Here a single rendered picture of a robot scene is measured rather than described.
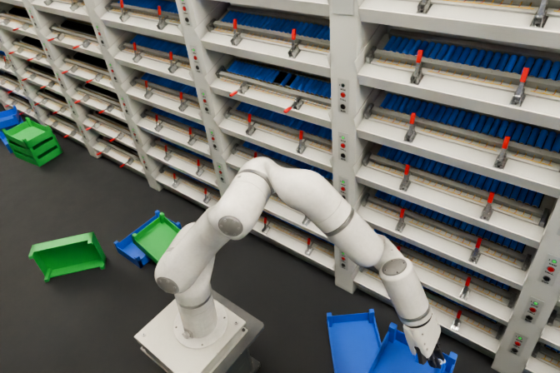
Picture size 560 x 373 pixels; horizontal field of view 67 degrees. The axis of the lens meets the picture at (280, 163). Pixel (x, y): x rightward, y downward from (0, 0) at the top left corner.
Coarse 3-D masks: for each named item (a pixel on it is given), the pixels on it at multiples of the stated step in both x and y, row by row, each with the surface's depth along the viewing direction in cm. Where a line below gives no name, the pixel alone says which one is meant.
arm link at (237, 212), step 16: (240, 176) 102; (256, 176) 101; (240, 192) 96; (256, 192) 98; (208, 208) 110; (224, 208) 94; (240, 208) 94; (256, 208) 96; (208, 224) 107; (224, 224) 94; (240, 224) 94; (192, 240) 114; (208, 240) 110; (224, 240) 110; (176, 256) 117; (192, 256) 116; (208, 256) 116; (160, 272) 119; (176, 272) 118; (192, 272) 118; (176, 288) 120
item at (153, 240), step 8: (160, 216) 228; (152, 224) 227; (160, 224) 231; (168, 224) 230; (144, 232) 225; (152, 232) 227; (160, 232) 228; (168, 232) 229; (176, 232) 230; (136, 240) 217; (144, 240) 223; (152, 240) 224; (160, 240) 225; (168, 240) 226; (144, 248) 215; (152, 248) 221; (160, 248) 222; (152, 256) 213; (160, 256) 219
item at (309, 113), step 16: (224, 64) 182; (256, 64) 178; (208, 80) 178; (224, 80) 179; (224, 96) 179; (240, 96) 171; (256, 96) 167; (272, 96) 164; (288, 112) 159; (304, 112) 154; (320, 112) 151
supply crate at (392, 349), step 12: (396, 336) 133; (384, 348) 132; (396, 348) 132; (408, 348) 131; (372, 360) 124; (384, 360) 129; (396, 360) 129; (408, 360) 128; (456, 360) 122; (372, 372) 126; (384, 372) 126; (396, 372) 126; (408, 372) 125; (420, 372) 125; (432, 372) 125; (444, 372) 124
